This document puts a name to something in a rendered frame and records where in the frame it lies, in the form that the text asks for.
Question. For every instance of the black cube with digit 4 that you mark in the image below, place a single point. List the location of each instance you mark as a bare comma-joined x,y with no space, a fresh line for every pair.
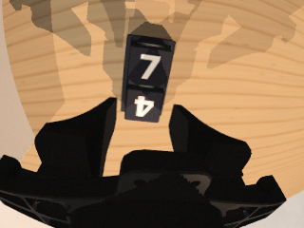
143,103

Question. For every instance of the black open tray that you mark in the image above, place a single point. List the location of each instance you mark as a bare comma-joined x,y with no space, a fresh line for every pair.
144,39

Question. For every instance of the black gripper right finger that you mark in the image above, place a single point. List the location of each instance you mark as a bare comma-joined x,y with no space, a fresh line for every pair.
224,155

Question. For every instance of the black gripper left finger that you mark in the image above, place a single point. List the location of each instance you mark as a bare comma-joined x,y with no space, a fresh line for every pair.
77,147

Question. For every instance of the black cube with white number 7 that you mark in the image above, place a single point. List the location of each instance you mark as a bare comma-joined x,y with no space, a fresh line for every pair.
149,64

